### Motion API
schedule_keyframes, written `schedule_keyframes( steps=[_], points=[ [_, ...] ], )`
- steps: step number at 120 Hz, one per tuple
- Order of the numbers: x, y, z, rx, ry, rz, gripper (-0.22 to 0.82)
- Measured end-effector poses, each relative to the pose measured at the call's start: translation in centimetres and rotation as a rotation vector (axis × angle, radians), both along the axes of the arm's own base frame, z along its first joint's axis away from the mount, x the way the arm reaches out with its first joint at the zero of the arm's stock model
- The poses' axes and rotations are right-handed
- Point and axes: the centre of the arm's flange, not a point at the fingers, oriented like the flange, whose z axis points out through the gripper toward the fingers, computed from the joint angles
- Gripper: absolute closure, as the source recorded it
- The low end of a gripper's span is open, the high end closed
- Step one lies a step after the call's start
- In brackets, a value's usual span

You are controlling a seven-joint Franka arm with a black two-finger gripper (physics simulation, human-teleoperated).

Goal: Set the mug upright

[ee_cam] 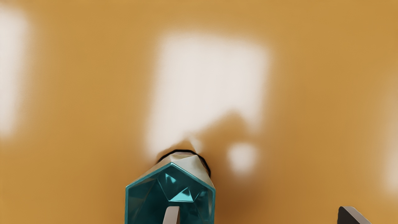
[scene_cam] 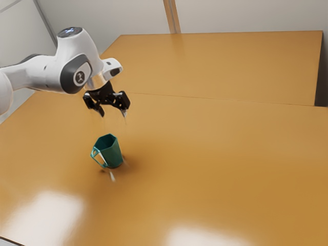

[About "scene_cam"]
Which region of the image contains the teal faceted mug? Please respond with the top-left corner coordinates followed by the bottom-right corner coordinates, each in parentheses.
top-left (90, 133), bottom-right (124, 169)

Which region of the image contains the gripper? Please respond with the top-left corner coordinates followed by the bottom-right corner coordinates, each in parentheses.
top-left (82, 81), bottom-right (131, 118)

